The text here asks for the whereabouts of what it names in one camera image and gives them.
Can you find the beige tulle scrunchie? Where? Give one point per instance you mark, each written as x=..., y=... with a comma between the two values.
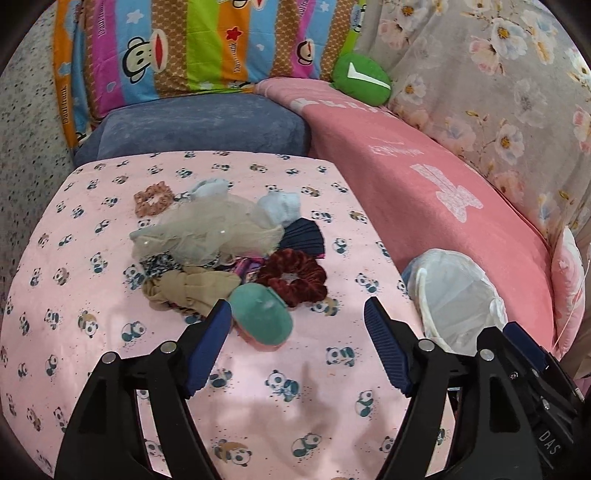
x=203, y=230

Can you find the dark red velvet scrunchie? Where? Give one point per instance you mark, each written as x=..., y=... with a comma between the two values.
x=277, y=270

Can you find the green plush cushion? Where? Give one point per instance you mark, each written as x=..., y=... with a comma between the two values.
x=362, y=90

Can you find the pink brown scrunchie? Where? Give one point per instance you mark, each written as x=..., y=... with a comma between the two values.
x=141, y=199

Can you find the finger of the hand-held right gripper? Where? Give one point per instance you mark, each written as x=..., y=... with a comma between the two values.
x=491, y=339
x=524, y=344

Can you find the beige trash bin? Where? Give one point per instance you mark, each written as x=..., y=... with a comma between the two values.
x=427, y=314

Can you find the small pink pillow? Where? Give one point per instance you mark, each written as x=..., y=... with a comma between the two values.
x=568, y=277

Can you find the grey floral sheet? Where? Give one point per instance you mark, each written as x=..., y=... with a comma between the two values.
x=485, y=92

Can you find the pink blanket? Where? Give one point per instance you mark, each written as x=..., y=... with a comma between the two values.
x=415, y=198

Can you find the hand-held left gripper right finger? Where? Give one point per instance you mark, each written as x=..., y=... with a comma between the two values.
x=385, y=344

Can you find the white plastic bin liner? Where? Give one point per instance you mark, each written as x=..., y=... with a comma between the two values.
x=457, y=295

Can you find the blue velvet cushion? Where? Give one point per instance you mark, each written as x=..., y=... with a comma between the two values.
x=207, y=129

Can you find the black white patterned scrunchie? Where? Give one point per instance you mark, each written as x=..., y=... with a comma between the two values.
x=159, y=265

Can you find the navy pleated scrunchie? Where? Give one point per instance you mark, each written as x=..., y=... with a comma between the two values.
x=300, y=237

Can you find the pink panda print cloth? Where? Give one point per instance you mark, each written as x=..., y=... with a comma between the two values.
x=92, y=277

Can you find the striped monkey print pillow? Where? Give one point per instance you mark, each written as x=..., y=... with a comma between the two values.
x=184, y=46

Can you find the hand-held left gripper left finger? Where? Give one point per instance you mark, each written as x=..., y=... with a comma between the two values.
x=210, y=346

